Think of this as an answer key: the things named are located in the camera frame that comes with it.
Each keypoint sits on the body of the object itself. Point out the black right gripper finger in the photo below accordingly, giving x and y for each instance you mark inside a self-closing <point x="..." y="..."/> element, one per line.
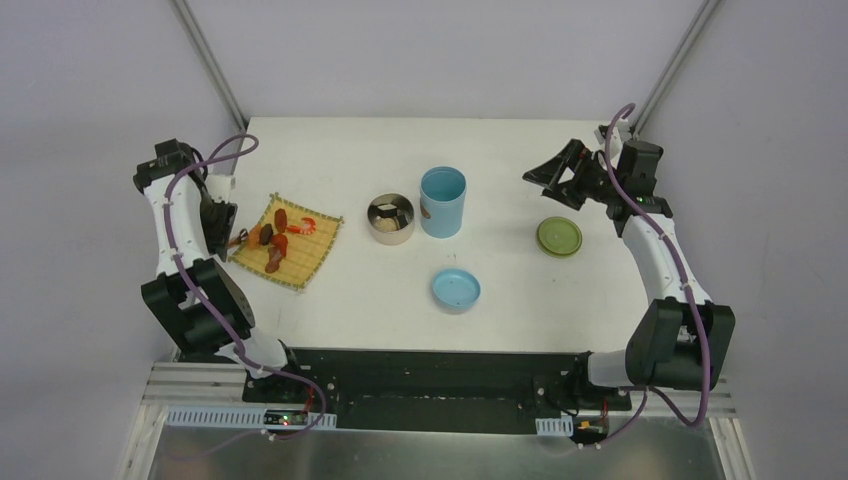
<point x="567" y="197"/>
<point x="551" y="171"/>

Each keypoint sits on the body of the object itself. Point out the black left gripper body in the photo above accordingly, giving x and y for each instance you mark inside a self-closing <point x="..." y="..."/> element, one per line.
<point x="221" y="225"/>

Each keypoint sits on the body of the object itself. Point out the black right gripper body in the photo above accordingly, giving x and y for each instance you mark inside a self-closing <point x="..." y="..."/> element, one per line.
<point x="577" y="179"/>

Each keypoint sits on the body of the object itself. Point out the metal tongs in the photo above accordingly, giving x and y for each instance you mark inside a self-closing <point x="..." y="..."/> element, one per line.
<point x="241" y="239"/>

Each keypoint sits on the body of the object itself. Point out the dark brown toy food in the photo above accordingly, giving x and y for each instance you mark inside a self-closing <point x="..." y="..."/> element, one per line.
<point x="259" y="235"/>

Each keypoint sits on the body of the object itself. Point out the red toy meat slice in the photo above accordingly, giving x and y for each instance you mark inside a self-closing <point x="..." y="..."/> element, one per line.
<point x="280" y="219"/>

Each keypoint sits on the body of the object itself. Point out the sushi roll white black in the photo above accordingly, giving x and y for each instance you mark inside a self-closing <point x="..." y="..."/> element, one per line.
<point x="386" y="211"/>

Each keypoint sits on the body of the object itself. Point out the beige round rice ball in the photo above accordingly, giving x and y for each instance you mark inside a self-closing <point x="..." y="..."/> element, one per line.
<point x="386" y="225"/>

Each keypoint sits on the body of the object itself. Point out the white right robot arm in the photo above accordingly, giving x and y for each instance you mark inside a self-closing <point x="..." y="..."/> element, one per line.
<point x="682" y="340"/>

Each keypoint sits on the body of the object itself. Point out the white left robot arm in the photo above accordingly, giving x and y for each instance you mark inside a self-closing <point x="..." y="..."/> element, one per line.
<point x="192" y="296"/>

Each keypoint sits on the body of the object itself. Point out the green round lid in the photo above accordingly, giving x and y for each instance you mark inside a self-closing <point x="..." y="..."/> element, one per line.
<point x="559" y="237"/>

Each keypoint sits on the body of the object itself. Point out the red toy meat piece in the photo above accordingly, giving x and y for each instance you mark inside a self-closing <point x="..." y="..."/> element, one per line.
<point x="280" y="242"/>

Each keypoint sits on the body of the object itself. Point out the brown toy sausage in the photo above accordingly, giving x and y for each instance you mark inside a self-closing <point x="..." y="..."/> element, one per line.
<point x="275" y="257"/>

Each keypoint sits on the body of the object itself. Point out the orange toy shrimp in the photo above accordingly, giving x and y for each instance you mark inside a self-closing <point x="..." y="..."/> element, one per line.
<point x="307" y="226"/>

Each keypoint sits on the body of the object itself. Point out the yellow bamboo mat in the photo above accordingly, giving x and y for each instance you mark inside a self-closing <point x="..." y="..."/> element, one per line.
<point x="305" y="253"/>

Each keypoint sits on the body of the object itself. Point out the blue cylindrical container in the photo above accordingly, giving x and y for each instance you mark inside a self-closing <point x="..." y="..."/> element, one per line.
<point x="442" y="197"/>

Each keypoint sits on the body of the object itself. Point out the stainless steel bowl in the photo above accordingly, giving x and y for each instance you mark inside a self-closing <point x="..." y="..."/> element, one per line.
<point x="404" y="205"/>

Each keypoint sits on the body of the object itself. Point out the blue round lid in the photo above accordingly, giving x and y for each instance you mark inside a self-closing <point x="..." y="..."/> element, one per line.
<point x="455" y="289"/>

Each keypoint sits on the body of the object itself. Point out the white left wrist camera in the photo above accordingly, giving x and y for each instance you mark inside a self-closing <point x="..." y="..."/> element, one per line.
<point x="220" y="187"/>

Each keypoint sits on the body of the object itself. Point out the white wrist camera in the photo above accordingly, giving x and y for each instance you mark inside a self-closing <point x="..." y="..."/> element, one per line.
<point x="220" y="187"/>
<point x="609" y="139"/>

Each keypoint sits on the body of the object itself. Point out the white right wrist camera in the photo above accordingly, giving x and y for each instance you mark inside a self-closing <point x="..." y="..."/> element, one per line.
<point x="609" y="139"/>

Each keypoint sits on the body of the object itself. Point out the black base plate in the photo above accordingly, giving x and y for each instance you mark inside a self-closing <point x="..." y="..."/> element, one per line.
<point x="456" y="392"/>

